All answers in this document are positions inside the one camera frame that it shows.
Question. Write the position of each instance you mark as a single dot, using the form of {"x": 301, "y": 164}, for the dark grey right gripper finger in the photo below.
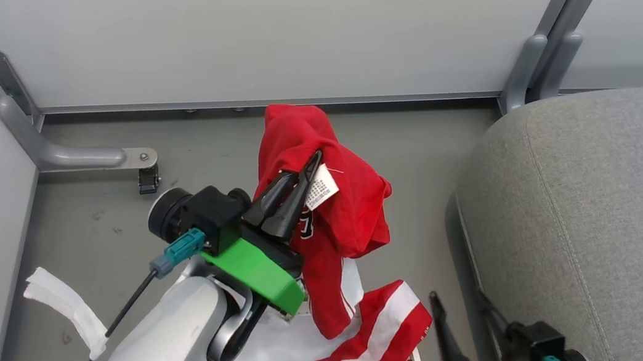
{"x": 494, "y": 321}
{"x": 449, "y": 343}

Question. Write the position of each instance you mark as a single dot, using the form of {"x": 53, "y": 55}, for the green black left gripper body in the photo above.
{"x": 251, "y": 267}

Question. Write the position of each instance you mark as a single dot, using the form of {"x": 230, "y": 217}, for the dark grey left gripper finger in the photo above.
{"x": 293, "y": 208}
{"x": 271, "y": 195}

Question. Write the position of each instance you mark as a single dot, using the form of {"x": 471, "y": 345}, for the red garment with white tag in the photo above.
{"x": 342, "y": 208}

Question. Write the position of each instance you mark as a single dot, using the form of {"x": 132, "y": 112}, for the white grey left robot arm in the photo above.
{"x": 177, "y": 329}

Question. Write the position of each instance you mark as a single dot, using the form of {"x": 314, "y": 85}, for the red white striped garment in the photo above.
{"x": 381, "y": 343}

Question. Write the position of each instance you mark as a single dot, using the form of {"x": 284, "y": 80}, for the grey fabric sofa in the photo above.
{"x": 599, "y": 242}

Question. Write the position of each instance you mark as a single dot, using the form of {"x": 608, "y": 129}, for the grey metal partition foot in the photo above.
{"x": 64, "y": 153}

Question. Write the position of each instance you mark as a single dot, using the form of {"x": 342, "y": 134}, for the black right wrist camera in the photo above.
{"x": 539, "y": 346}

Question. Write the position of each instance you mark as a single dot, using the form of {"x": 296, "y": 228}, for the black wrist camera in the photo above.
{"x": 208, "y": 212}
{"x": 539, "y": 346}

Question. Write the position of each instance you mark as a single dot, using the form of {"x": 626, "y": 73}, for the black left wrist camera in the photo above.
{"x": 208, "y": 212}

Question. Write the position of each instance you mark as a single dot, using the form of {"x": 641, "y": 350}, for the grey metal partition rail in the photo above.
{"x": 269, "y": 102}

